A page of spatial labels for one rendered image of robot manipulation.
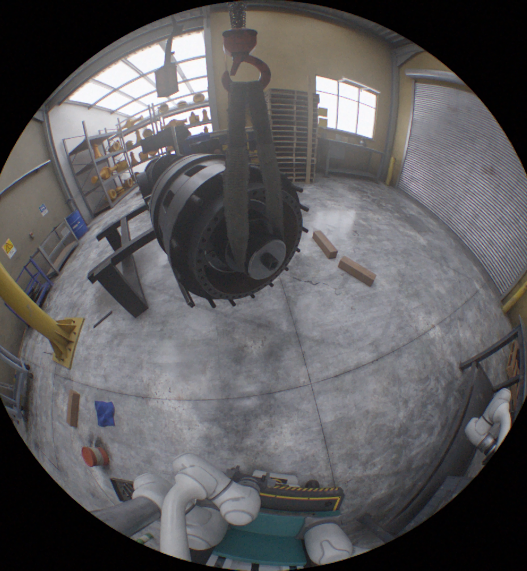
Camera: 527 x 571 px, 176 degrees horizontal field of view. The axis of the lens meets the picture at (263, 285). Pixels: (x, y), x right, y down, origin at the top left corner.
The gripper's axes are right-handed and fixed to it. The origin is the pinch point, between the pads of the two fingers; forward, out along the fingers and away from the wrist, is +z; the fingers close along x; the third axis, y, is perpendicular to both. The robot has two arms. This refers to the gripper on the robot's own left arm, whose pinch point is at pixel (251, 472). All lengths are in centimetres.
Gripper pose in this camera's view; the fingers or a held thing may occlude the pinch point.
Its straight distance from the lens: 90.5
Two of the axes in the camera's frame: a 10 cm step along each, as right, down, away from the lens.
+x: -9.7, -1.6, 1.8
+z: 0.4, 6.2, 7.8
